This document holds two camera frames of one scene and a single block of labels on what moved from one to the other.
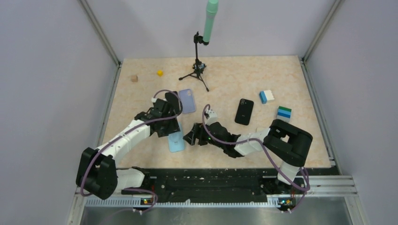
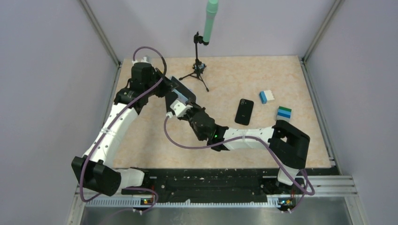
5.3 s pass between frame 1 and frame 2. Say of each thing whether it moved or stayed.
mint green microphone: stayed
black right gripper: moved
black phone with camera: stayed
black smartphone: stayed
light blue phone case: moved
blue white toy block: stayed
